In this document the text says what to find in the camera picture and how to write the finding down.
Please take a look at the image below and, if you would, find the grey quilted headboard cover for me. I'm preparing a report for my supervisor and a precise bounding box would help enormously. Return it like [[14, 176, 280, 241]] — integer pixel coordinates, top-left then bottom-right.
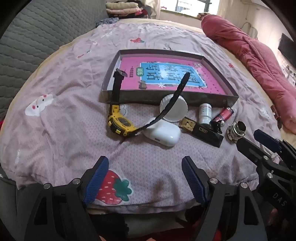
[[0, 0, 109, 109]]

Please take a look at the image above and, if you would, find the pink and blue book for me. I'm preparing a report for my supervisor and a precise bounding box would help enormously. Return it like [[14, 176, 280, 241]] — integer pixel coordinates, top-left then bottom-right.
[[119, 57, 226, 95]]

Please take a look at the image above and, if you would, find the small white bottle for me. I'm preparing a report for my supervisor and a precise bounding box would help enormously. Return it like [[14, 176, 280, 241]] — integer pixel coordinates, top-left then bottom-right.
[[199, 103, 213, 124]]

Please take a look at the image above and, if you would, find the pink printed bedsheet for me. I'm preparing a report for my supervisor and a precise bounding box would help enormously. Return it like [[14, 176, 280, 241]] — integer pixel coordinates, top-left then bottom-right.
[[0, 20, 281, 207]]

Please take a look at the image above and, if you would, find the yellow and black wristwatch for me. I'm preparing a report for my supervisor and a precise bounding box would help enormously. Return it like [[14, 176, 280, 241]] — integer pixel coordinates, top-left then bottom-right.
[[107, 69, 195, 137]]

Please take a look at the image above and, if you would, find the white ribbed plastic lid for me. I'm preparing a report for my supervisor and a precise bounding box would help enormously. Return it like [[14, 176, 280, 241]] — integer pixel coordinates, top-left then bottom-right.
[[159, 93, 188, 122]]

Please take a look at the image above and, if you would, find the red lighter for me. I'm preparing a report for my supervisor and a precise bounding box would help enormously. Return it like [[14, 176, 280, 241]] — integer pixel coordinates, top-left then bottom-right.
[[211, 106, 234, 133]]

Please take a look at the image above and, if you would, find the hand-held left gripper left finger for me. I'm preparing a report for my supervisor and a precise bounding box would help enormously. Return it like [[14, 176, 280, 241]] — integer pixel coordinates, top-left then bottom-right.
[[25, 156, 110, 241]]

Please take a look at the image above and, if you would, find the small glass perfume bottle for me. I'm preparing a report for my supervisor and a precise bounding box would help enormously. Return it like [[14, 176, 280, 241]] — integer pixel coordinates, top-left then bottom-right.
[[226, 121, 247, 142]]

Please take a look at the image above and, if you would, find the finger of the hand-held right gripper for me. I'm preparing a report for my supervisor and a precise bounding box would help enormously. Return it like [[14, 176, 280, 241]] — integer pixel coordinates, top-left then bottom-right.
[[253, 129, 296, 161], [235, 137, 279, 172]]

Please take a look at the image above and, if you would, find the grey shallow cardboard box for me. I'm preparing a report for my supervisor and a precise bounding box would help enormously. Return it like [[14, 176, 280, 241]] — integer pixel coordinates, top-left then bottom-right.
[[99, 49, 239, 109]]

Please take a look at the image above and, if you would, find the black television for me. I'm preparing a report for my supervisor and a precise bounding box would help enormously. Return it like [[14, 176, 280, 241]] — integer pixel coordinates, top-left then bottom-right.
[[277, 34, 296, 65]]

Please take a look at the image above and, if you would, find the pink quilt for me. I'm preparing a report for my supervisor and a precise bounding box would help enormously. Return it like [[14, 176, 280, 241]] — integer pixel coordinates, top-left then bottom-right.
[[201, 14, 296, 135]]

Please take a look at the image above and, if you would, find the pile of folded clothes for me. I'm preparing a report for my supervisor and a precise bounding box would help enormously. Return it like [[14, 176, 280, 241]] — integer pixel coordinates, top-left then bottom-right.
[[105, 0, 160, 20]]

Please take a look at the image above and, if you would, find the dark patterned cloth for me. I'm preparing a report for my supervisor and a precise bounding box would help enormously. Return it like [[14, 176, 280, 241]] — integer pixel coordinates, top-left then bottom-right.
[[95, 17, 121, 28]]

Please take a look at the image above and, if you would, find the white earbuds case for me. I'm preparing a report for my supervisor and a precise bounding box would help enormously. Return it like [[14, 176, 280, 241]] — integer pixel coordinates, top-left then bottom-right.
[[143, 117, 181, 147]]

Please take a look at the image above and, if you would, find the window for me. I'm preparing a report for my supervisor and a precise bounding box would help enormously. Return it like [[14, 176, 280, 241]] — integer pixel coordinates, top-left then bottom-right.
[[177, 0, 220, 16]]

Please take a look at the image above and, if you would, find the black and gold lipstick tube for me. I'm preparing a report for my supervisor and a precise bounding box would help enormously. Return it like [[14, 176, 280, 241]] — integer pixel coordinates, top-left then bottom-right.
[[179, 117, 224, 148]]

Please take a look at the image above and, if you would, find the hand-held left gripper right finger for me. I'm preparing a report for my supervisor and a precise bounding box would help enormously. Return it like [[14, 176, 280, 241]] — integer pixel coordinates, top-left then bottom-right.
[[181, 156, 269, 241]]

